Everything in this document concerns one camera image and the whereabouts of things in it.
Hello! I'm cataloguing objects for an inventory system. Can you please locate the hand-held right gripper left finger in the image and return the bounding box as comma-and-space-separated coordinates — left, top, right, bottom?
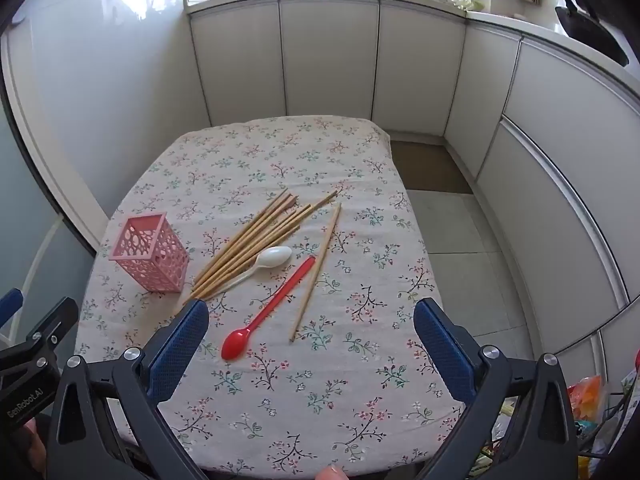
47, 299, 211, 480

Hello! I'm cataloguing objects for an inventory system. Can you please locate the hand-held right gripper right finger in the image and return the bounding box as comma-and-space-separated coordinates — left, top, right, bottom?
413, 298, 579, 480

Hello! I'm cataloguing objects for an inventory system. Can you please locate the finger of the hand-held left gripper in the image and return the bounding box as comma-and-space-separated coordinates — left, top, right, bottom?
17, 297, 80, 357
0, 288, 25, 330

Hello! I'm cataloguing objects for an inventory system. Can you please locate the pink perforated utensil holder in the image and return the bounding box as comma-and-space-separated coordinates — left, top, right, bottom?
109, 212, 190, 294

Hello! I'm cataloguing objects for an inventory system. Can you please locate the bundle of wooden chopsticks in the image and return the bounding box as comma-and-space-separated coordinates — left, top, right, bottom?
186, 187, 339, 307

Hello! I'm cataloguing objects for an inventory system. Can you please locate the single wooden chopstick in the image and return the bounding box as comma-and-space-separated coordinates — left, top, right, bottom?
315, 204, 339, 262
290, 202, 343, 344

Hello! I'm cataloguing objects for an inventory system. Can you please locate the person's left hand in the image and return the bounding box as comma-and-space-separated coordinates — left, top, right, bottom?
22, 416, 52, 474

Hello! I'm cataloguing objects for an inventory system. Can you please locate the red plastic spoon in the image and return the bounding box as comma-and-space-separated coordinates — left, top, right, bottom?
221, 255, 318, 361

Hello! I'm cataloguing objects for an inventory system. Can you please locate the white plastic spoon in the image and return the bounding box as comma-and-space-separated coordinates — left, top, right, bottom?
212, 245, 294, 295

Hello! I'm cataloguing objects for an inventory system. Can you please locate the orange plastic bag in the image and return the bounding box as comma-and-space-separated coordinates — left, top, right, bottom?
566, 375, 607, 422

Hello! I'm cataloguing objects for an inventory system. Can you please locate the brown floor mat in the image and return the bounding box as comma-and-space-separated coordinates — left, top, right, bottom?
389, 140, 474, 195

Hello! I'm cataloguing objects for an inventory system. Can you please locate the floral tablecloth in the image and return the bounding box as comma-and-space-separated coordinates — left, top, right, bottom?
73, 115, 464, 479

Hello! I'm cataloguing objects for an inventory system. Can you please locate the white kitchen cabinet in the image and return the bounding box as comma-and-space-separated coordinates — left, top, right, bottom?
185, 0, 640, 361

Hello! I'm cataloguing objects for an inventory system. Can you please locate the black frying pan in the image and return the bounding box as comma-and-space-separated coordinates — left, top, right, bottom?
542, 0, 630, 67

